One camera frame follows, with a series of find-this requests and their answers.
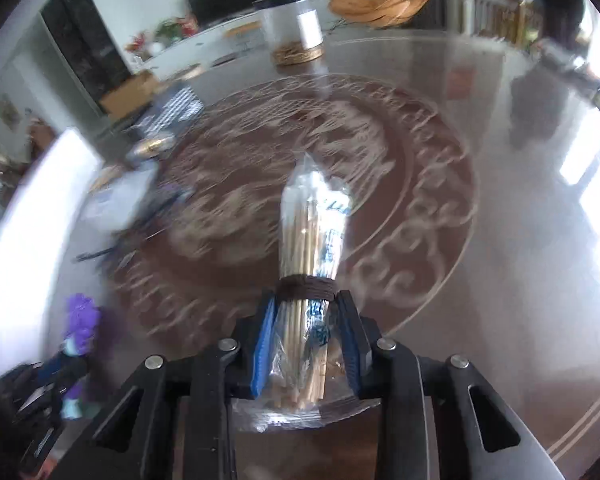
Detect bagged wooden sticks bundle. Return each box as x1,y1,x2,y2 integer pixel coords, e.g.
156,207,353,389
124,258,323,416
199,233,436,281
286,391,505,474
232,154,375,434

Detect purple toy figure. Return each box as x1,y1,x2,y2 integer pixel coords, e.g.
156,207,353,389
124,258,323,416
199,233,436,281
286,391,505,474
61,292,102,420

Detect white storage bin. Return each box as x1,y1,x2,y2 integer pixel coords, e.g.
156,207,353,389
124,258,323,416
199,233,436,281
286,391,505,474
0,128,102,376

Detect clear plastic case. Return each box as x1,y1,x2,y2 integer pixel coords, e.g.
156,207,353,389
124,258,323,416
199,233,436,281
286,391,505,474
83,160,158,233

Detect small gold perfume bottle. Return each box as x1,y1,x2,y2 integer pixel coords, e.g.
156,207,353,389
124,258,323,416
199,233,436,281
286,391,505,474
126,131,175,164

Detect black rectangular box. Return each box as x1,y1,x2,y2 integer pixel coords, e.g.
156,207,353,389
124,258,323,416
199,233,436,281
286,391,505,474
134,81,204,136

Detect cardboard box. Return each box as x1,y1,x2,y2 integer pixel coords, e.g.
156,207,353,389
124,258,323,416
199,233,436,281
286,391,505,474
99,70,161,119

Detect white tv cabinet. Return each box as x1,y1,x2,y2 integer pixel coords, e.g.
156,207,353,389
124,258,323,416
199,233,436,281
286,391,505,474
135,12,265,80

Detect clear cylindrical jar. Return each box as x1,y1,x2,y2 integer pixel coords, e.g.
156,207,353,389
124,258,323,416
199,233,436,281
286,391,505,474
254,0,324,66

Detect red flowers in vase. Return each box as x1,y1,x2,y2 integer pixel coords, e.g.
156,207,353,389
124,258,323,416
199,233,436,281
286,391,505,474
124,32,151,61

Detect orange lounge chair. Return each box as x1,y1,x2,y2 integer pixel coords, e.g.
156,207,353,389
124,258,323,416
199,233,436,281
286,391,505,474
328,0,429,29

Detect wooden dining chair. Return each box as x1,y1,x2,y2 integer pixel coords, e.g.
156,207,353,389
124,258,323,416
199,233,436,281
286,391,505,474
458,0,538,48

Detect black display cabinet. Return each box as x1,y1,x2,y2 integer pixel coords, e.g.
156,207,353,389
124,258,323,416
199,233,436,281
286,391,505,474
41,0,131,113

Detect person in dark clothes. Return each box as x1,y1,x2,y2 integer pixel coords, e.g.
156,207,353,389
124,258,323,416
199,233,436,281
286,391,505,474
542,0,584,50

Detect thin frame eyeglasses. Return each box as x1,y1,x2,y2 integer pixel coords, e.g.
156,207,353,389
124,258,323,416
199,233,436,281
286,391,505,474
72,188,194,263

